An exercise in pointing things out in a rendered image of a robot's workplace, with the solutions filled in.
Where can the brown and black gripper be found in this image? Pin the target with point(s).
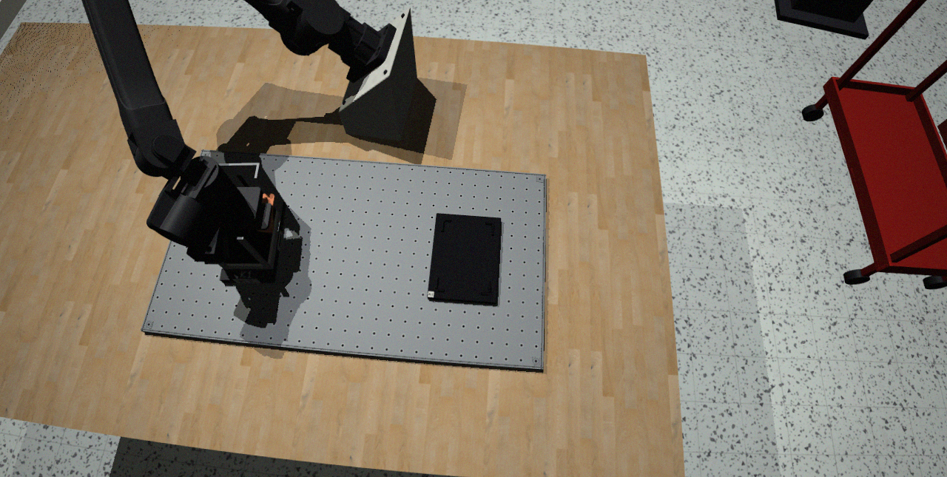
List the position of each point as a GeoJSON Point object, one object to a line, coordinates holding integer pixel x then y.
{"type": "Point", "coordinates": [252, 196]}

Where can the black rack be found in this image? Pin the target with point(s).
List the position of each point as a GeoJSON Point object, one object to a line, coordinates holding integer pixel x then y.
{"type": "Point", "coordinates": [253, 175]}

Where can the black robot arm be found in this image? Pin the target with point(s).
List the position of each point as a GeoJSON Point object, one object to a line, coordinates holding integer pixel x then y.
{"type": "Point", "coordinates": [180, 214]}

